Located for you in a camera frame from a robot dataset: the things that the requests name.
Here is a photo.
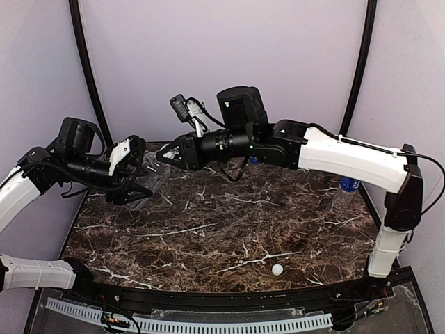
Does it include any clear plastic bottle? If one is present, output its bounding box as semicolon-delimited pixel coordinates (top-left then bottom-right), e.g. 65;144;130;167
125;152;171;211

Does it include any white bottle cap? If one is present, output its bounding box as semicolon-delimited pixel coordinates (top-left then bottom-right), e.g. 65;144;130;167
271;264;284;276

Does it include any blue label Pocari bottle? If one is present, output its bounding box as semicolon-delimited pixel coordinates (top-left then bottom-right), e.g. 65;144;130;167
332;176;360;210

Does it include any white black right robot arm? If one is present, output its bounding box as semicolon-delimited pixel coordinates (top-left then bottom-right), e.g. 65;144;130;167
156;86;423;278

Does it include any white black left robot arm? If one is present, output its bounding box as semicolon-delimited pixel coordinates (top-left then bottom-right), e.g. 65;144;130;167
1;117;153;290

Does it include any blue cap water bottle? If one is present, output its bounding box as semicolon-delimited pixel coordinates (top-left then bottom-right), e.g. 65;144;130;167
249;156;263;166

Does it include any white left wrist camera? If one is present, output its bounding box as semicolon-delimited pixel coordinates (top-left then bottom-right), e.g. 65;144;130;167
108;138;131;177

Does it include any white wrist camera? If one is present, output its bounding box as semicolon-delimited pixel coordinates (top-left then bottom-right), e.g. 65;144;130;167
108;138;131;177
169;94;209;138

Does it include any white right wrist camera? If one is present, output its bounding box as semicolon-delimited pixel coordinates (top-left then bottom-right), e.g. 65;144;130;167
169;94;209;138

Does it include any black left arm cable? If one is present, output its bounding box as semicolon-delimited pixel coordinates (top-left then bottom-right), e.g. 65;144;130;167
20;137;147;199

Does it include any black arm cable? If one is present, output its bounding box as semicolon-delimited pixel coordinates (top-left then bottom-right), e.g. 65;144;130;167
20;137;147;199
218;152;445;216

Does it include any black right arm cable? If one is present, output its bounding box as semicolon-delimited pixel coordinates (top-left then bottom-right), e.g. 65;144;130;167
218;152;445;216

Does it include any black front frame rail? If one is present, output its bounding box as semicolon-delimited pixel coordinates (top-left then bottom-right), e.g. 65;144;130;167
65;257;388;314

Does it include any white slotted cable duct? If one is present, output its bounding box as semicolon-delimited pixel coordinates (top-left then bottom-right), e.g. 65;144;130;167
44;297;333;333

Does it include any black left corner frame post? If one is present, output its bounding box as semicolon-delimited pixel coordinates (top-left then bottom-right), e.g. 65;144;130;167
68;0;113;147

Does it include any black corner frame post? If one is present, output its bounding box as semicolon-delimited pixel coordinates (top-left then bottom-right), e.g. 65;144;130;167
68;0;113;147
339;0;378;136

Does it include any black right corner frame post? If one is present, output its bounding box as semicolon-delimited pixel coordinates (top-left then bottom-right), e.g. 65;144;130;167
339;0;378;136

